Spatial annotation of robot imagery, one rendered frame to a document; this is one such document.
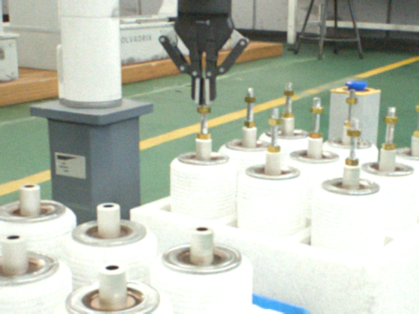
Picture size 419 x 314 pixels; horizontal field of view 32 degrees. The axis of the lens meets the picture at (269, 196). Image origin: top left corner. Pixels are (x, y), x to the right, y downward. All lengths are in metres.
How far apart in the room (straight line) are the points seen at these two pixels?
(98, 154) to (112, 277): 0.62
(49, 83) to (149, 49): 0.86
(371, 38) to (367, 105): 4.83
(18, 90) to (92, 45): 1.94
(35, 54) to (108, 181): 2.43
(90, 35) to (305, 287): 0.53
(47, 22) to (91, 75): 2.35
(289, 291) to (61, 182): 0.47
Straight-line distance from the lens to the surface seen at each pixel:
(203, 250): 0.68
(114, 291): 0.60
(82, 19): 1.19
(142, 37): 3.90
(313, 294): 0.93
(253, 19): 6.59
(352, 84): 1.37
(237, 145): 1.17
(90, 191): 1.21
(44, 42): 3.56
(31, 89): 3.18
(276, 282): 0.96
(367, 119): 1.36
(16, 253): 0.68
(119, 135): 1.21
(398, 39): 6.12
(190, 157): 1.08
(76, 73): 1.21
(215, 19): 1.03
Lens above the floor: 0.50
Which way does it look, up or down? 16 degrees down
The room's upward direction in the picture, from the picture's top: 2 degrees clockwise
